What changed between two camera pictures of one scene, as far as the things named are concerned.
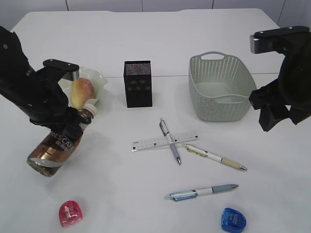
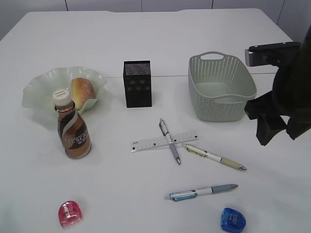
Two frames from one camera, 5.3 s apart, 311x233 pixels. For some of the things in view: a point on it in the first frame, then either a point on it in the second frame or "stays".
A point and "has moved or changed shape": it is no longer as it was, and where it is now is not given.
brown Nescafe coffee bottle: x=47 y=158 has moved or changed shape
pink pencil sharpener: x=70 y=213 stays
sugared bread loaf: x=82 y=91 stays
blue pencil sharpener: x=233 y=220 stays
